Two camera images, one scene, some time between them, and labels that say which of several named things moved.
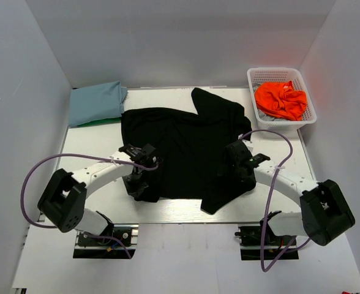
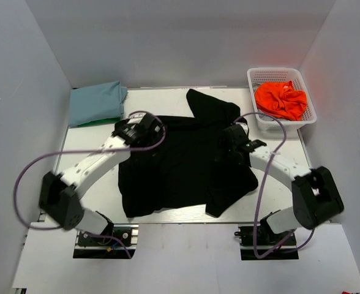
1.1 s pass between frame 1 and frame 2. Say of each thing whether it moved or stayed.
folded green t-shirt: stayed
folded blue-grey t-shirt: stayed
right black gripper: moved
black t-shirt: moved
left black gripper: moved
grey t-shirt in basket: stayed
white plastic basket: stayed
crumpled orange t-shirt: stayed
